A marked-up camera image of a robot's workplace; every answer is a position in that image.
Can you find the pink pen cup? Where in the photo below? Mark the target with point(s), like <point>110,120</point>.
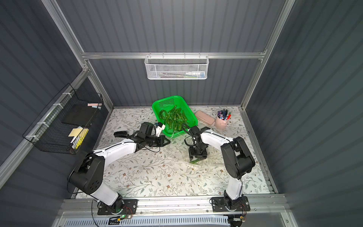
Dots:
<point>222,119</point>

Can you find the clear pepper container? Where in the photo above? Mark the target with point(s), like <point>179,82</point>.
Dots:
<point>214,156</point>
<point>180,152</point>

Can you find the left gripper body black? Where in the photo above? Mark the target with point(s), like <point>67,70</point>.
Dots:
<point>158,141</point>

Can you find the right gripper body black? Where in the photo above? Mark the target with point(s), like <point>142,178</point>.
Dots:
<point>197,152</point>

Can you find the black stapler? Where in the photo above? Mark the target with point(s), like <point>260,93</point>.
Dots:
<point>121,134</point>

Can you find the black notebook in basket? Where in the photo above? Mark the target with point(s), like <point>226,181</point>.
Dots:
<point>80,115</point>

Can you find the green plastic basket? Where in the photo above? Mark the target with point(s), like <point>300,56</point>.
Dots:
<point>167,104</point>

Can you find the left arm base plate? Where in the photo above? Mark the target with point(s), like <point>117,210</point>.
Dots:
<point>120,207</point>

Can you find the yellow marker in basket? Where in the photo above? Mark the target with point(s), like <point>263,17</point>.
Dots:
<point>77,141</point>

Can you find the pink eraser in basket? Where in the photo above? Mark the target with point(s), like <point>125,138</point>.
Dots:
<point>94,105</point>

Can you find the white wire mesh basket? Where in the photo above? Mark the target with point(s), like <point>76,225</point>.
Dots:
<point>177,68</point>

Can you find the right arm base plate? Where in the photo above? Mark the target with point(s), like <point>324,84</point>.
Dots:
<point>224,204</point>

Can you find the pink pencil case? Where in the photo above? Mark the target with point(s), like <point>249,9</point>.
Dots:
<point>205,118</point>

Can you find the yellow sticky note pad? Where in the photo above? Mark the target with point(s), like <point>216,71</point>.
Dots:
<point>75,132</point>

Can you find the black wire wall basket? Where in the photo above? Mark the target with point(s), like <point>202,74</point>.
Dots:
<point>64,127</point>

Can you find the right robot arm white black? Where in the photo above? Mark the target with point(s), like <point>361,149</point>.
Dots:
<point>237,159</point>

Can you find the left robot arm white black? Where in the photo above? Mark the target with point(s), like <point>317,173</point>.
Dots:
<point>88,174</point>

